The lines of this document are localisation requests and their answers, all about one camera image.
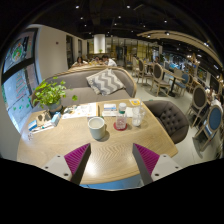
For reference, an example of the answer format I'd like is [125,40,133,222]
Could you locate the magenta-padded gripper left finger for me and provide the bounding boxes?
[42,142,93,186]

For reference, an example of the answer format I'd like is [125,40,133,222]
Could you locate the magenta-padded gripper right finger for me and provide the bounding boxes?
[131,142,184,186]

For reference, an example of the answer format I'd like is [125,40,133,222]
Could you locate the clear plastic water bottle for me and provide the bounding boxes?
[114,102,128,130]

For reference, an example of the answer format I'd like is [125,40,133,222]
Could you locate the white ointment tube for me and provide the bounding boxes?
[33,124,51,134]

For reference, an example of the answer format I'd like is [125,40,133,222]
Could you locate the dark tufted armchair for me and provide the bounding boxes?
[143,99,190,145]

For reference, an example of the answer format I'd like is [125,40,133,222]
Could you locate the teal white carton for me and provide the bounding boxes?
[49,111,63,127]

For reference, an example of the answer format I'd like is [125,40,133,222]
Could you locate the clear plastic cup with straw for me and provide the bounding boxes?
[131,98,147,128]

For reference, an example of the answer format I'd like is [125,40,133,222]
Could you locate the printed paper menu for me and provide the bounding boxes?
[61,103,88,120]

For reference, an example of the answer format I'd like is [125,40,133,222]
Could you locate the round red coaster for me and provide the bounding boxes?
[112,121,129,132]

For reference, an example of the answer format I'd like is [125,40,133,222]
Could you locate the white paper napkin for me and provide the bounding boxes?
[124,106,134,118]

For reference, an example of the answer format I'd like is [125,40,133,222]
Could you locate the yellow square table card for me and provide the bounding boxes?
[129,98,143,108]

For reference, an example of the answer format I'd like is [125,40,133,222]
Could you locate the green potted plant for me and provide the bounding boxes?
[31,76,79,116]

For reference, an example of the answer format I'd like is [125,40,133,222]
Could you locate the small blue white pack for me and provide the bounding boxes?
[103,103,118,112]

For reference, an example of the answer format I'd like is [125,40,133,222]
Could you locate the grey curved sofa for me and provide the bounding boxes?
[29,64,138,109]

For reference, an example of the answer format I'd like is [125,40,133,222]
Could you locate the group of dining chairs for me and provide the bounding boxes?
[131,56,224,151]

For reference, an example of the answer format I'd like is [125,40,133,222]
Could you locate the grey chevron cushion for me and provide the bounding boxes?
[85,68,126,97]

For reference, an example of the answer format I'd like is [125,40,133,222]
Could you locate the decorated arched window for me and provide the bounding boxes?
[0,28,39,124]

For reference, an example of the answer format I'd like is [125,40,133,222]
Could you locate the person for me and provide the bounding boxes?
[89,55,103,66]
[72,55,88,68]
[101,54,118,68]

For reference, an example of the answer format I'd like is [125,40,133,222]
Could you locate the group of ceiling spotlights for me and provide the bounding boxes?
[73,3,218,48]

